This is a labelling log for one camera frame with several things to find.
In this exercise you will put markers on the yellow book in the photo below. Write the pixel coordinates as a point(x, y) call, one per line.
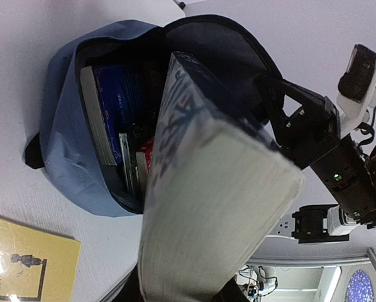
point(36, 265)

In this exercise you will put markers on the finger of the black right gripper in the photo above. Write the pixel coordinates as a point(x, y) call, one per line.
point(293, 111)

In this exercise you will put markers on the white floral notebook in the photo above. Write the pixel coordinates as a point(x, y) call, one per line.
point(217, 186)

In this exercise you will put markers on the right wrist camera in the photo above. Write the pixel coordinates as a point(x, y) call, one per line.
point(357, 90)

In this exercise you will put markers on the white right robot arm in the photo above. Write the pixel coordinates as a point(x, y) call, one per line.
point(328, 223)

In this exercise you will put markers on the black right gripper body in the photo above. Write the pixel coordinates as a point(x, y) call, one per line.
point(314, 141)

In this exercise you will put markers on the dark blue book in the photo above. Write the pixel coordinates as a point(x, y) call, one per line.
point(114, 98)

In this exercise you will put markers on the blue grey backpack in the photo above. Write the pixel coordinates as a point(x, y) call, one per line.
point(64, 145)

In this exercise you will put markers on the green Alice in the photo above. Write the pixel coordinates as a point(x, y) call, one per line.
point(130, 142)

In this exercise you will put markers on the red floral book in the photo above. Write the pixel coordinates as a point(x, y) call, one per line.
point(143, 160)

